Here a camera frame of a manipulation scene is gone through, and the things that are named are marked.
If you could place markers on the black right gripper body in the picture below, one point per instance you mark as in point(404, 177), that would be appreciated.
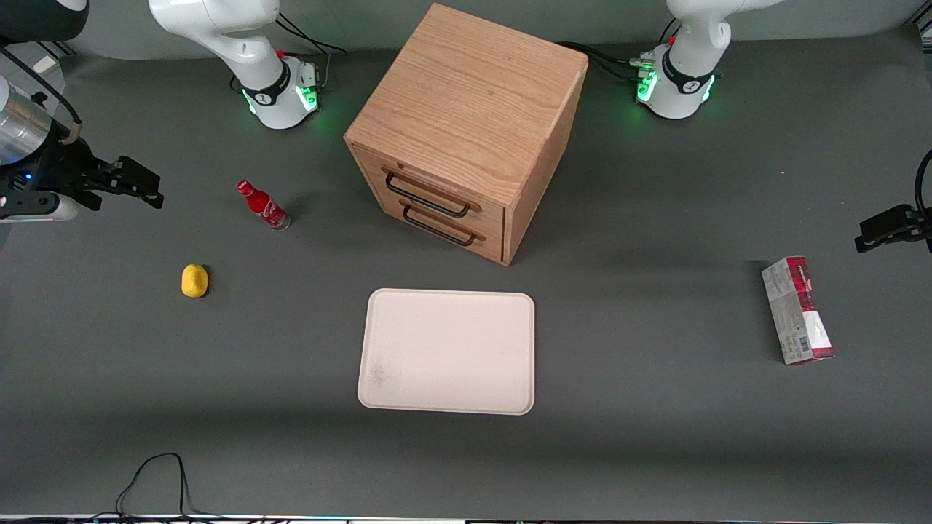
point(60, 167)

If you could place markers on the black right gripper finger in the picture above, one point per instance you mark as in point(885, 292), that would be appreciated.
point(131, 173)
point(124, 192)

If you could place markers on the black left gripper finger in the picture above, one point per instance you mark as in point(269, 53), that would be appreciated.
point(877, 241)
point(890, 218)

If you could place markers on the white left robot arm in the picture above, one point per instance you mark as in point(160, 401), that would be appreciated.
point(688, 44)

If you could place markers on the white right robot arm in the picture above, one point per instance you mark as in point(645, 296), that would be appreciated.
point(218, 25)

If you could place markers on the red coke bottle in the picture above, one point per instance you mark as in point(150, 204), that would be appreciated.
point(263, 206)

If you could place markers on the beige plastic tray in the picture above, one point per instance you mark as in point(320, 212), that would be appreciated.
point(448, 351)

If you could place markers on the red and grey carton box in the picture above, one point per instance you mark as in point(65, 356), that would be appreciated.
point(797, 309)

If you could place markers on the yellow lemon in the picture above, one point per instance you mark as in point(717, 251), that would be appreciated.
point(194, 281)

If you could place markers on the wooden drawer front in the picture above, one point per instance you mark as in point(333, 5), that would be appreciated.
point(451, 240)
point(437, 182)

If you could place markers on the wooden drawer cabinet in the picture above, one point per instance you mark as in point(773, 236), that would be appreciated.
point(466, 102)

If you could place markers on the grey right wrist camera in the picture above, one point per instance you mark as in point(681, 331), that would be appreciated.
point(40, 208)

